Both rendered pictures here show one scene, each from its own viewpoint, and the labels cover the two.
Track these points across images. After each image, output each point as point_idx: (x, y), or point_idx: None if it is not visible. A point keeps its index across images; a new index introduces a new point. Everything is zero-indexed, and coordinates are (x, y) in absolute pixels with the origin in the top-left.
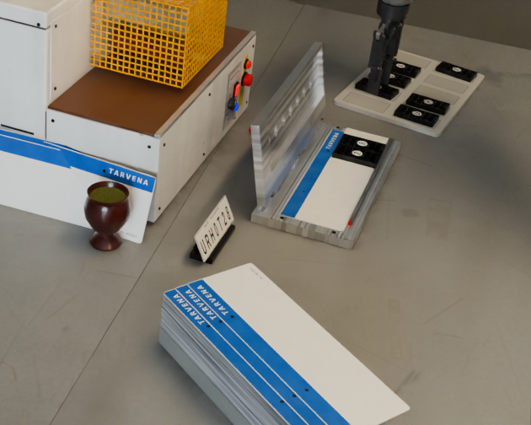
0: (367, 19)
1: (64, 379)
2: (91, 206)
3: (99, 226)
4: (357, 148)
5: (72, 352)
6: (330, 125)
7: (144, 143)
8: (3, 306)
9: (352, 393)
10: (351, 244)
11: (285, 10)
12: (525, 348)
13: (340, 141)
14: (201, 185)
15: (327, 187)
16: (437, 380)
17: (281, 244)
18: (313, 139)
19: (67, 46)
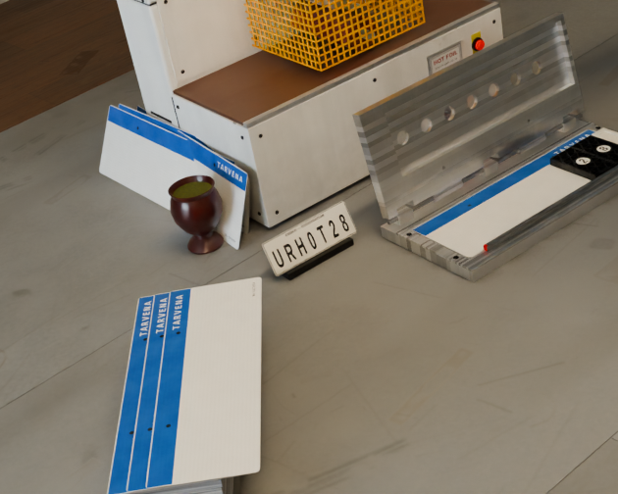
0: None
1: (36, 376)
2: (170, 201)
3: (178, 224)
4: (591, 155)
5: (68, 353)
6: (589, 124)
7: (238, 133)
8: (54, 298)
9: (213, 439)
10: (470, 274)
11: None
12: (589, 442)
13: (575, 144)
14: (365, 191)
15: (505, 202)
16: (421, 458)
17: (390, 267)
18: (547, 141)
19: (198, 24)
